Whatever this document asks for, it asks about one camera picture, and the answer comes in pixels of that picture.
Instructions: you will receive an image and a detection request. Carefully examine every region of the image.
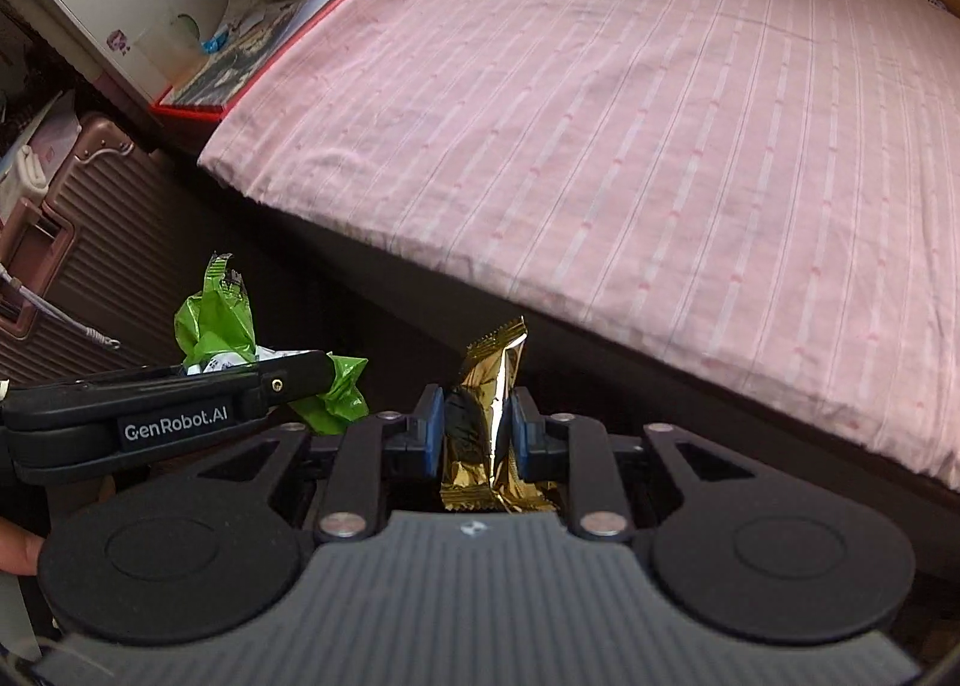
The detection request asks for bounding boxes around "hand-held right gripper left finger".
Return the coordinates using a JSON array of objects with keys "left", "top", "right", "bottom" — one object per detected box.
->
[{"left": 180, "top": 384, "right": 445, "bottom": 543}]

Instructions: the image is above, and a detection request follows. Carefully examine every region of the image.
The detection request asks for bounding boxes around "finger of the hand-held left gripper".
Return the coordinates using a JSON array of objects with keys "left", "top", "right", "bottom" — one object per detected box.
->
[{"left": 257, "top": 348, "right": 335, "bottom": 407}]

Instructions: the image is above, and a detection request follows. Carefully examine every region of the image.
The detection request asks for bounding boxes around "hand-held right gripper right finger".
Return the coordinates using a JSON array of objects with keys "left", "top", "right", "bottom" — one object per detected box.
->
[{"left": 508, "top": 386, "right": 766, "bottom": 541}]

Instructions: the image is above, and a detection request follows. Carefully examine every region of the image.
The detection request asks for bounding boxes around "small gold foil wrapper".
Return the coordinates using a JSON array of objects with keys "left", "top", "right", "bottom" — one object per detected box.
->
[{"left": 439, "top": 317, "right": 563, "bottom": 515}]

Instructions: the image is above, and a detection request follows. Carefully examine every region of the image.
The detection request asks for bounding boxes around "green snack wrapper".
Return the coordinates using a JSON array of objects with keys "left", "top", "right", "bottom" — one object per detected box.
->
[{"left": 174, "top": 252, "right": 370, "bottom": 436}]

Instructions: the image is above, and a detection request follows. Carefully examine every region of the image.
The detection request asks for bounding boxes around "person's left hand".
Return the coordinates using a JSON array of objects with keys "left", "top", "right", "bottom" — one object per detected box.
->
[{"left": 0, "top": 517, "right": 47, "bottom": 577}]

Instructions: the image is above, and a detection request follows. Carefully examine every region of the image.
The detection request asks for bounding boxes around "pink suitcase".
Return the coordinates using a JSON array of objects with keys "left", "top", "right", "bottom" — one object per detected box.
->
[{"left": 0, "top": 112, "right": 190, "bottom": 389}]

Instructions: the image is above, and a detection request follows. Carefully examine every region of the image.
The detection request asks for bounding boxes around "red box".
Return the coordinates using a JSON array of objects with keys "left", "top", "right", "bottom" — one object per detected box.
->
[{"left": 148, "top": 94, "right": 230, "bottom": 124}]

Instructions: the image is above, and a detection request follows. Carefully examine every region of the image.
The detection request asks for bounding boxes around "stack of magazines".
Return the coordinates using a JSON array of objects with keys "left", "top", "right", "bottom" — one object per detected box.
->
[{"left": 169, "top": 0, "right": 350, "bottom": 107}]

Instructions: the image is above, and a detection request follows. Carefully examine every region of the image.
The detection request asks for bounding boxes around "white braided cord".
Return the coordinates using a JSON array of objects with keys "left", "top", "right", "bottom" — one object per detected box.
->
[{"left": 0, "top": 266, "right": 122, "bottom": 351}]

